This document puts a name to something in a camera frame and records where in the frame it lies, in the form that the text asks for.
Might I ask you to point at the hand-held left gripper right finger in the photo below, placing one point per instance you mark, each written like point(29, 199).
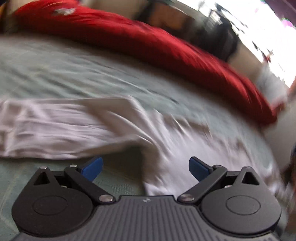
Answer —
point(196, 169)

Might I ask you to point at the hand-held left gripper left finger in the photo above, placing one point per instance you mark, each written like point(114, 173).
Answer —
point(92, 168)

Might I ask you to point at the white printed t-shirt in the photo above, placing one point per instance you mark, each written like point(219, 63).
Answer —
point(69, 127)

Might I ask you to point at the dark green jacket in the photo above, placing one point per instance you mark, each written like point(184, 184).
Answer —
point(222, 41)

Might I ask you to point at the red quilt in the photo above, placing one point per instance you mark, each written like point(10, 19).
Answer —
point(138, 41)

